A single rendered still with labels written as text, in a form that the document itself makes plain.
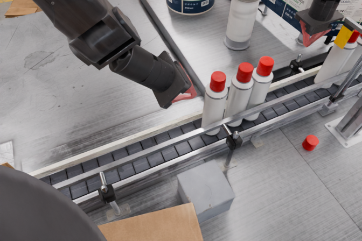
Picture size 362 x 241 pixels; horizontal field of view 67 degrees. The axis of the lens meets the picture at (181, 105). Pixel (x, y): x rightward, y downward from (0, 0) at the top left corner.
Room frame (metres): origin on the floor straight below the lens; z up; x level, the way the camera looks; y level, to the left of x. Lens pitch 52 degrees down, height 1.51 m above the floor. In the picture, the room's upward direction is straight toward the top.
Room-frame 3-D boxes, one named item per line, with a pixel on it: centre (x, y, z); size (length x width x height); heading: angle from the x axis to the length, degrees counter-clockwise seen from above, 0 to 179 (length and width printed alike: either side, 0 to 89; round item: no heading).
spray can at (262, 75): (0.45, -0.19, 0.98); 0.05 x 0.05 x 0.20
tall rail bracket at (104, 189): (0.22, 0.16, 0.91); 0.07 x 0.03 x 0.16; 24
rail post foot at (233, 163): (0.32, -0.12, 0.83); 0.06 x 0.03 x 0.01; 112
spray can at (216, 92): (0.41, -0.08, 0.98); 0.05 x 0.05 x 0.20
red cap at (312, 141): (0.38, -0.36, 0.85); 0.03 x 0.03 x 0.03
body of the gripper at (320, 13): (0.59, -0.35, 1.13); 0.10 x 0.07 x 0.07; 114
